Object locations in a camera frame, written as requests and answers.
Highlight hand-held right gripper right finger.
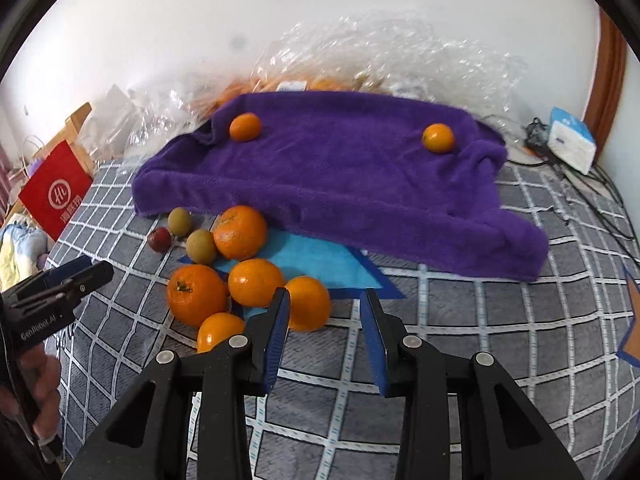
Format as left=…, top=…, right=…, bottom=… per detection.
left=359, top=287, right=586, bottom=480

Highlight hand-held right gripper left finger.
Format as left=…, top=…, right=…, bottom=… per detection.
left=62, top=287, right=292, bottom=480

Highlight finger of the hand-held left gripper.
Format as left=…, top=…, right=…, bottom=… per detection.
left=10, top=256, right=94, bottom=297
left=15, top=261, right=115, bottom=311

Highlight oblong orange tangerine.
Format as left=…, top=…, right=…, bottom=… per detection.
left=282, top=276, right=332, bottom=332

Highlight small red fruit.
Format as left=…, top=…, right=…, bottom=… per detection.
left=147, top=227, right=173, bottom=253

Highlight large orange with stem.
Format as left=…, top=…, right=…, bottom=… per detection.
left=166, top=264, right=230, bottom=328

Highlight green-brown round fruit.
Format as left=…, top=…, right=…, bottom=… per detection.
left=185, top=229, right=217, bottom=265
left=167, top=207, right=194, bottom=237

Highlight mottled orange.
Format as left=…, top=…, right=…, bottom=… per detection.
left=213, top=205, right=269, bottom=261

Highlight person's left hand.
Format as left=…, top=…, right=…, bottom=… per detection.
left=0, top=347, right=63, bottom=453

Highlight pale cloth pile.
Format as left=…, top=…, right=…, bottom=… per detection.
left=0, top=212, right=48, bottom=301

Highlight red paper bag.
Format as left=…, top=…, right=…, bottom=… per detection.
left=19, top=140, right=95, bottom=241

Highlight grey checked bed sheet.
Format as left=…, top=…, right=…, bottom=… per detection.
left=42, top=155, right=640, bottom=480

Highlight wooden chair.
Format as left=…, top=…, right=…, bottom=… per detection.
left=47, top=102, right=96, bottom=171

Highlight purple towel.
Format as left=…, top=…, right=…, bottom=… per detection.
left=131, top=91, right=549, bottom=282

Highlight small clear plastic bag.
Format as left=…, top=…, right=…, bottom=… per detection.
left=117, top=85, right=226, bottom=171

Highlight small orange tangerine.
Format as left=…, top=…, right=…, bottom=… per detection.
left=229, top=112, right=262, bottom=143
left=422, top=123, right=456, bottom=155

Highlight pile of bagged oranges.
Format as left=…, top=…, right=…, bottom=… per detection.
left=200, top=74, right=361, bottom=111

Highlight large crumpled clear plastic bag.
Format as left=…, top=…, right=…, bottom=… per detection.
left=252, top=12, right=528, bottom=126

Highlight white and blue tissue pack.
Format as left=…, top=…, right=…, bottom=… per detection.
left=546, top=106, right=598, bottom=176

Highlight black cables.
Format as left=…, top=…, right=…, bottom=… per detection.
left=505, top=150, right=640, bottom=241

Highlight wooden door frame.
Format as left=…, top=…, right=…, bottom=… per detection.
left=582, top=10, right=628, bottom=126

